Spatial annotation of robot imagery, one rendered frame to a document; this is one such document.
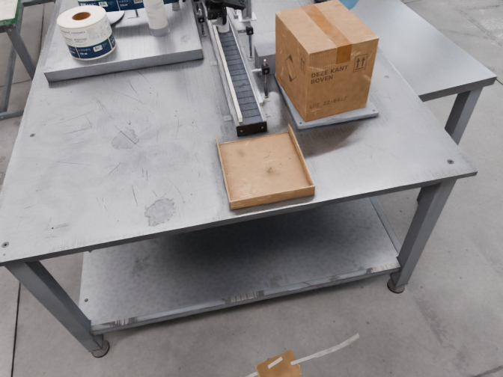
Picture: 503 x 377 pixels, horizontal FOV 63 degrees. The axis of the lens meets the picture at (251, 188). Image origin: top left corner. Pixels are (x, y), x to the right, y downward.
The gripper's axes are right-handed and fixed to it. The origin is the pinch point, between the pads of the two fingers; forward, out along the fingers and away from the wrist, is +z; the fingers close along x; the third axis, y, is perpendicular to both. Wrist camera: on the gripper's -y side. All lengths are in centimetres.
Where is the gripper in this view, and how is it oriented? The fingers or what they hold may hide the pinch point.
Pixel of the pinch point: (223, 22)
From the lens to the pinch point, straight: 192.6
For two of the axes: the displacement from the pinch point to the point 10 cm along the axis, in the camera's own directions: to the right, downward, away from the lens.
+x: 2.0, 9.6, -2.0
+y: -9.8, 1.8, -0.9
